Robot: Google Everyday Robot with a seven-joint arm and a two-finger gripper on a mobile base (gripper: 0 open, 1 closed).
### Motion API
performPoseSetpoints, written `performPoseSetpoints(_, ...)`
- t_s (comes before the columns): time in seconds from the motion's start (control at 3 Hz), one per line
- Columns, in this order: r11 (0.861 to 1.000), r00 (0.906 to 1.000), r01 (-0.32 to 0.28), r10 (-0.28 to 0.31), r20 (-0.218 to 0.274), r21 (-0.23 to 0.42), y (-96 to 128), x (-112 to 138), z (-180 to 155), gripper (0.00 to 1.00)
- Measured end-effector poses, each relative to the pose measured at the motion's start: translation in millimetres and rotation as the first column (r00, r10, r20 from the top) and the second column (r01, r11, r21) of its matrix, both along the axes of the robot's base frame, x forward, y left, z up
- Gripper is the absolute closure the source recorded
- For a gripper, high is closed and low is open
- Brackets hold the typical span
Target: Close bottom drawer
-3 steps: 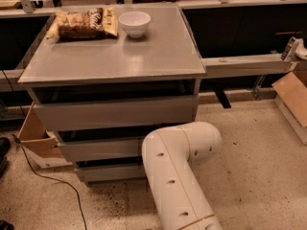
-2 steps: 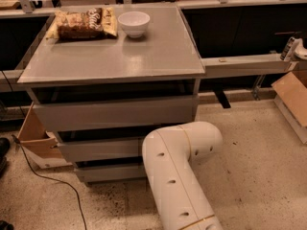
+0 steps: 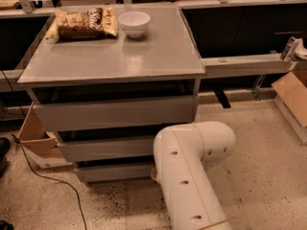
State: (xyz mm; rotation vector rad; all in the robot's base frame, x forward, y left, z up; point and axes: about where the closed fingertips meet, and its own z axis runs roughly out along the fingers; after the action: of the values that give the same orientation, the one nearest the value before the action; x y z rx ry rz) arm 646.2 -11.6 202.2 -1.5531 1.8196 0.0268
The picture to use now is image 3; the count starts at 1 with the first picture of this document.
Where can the grey top drawer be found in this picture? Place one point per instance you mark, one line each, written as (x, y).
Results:
(109, 105)

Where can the grey drawer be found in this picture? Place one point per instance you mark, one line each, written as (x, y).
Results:
(114, 169)
(106, 143)
(109, 105)

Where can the white bowl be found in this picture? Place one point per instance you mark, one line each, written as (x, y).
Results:
(134, 23)

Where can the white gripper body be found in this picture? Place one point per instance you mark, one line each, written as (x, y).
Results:
(154, 175)

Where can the grey middle drawer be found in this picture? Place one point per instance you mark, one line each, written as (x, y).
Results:
(106, 143)

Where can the black shoe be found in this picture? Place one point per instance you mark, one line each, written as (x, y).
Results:
(4, 148)

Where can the cardboard box right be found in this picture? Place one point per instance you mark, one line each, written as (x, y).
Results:
(292, 89)

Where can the grey bottom drawer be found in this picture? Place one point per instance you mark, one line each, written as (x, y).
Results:
(114, 169)

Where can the cardboard box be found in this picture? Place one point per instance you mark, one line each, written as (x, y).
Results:
(40, 145)
(292, 89)

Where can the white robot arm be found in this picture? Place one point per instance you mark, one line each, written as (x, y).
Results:
(180, 154)

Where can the brown snack bag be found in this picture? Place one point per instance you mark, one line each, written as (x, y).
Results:
(90, 24)

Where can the grey metal rail frame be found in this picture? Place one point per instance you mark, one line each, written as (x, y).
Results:
(246, 64)

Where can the small device on rail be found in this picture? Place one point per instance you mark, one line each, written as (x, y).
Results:
(294, 49)

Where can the grey drawer cabinet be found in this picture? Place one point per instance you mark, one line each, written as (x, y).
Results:
(105, 100)

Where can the cardboard box left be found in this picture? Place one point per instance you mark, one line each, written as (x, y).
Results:
(40, 145)

